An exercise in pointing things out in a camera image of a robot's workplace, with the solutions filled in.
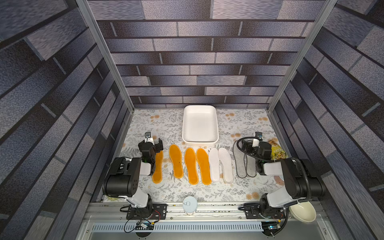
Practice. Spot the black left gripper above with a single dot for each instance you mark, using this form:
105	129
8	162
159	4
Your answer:
158	147

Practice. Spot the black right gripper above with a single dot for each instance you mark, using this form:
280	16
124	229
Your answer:
265	149

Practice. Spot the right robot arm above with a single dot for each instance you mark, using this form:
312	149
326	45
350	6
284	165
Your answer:
301	183

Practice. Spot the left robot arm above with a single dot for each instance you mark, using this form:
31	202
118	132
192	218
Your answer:
122	178

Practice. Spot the white plastic storage box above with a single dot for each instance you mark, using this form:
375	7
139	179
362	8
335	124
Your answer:
200	126

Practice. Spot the yellow snack bag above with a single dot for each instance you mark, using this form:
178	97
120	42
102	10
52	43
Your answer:
277	152

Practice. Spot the right grey insole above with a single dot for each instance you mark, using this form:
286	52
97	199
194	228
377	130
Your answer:
250	166

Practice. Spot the grey insole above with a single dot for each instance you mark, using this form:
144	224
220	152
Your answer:
239	157
250	166

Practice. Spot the left grey insole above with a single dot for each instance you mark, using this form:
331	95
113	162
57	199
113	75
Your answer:
239	157

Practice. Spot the right white insole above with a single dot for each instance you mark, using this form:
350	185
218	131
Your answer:
226	162

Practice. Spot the white insole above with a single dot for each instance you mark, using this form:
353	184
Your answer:
226	162
214	165

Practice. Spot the floral patterned table mat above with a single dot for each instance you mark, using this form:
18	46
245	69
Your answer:
167	126

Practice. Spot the left white insole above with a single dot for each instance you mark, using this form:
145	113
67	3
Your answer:
214	165

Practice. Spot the green cabbage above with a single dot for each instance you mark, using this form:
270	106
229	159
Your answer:
110	199

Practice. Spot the cream ceramic bowl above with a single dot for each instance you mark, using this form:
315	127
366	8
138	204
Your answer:
304	212

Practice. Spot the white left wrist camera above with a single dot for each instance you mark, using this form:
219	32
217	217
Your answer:
149	138

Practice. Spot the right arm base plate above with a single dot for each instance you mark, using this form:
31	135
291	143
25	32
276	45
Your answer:
252	211

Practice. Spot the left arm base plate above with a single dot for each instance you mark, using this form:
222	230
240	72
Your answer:
153	212

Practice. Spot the aluminium front rail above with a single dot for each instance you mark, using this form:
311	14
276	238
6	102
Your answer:
206	212

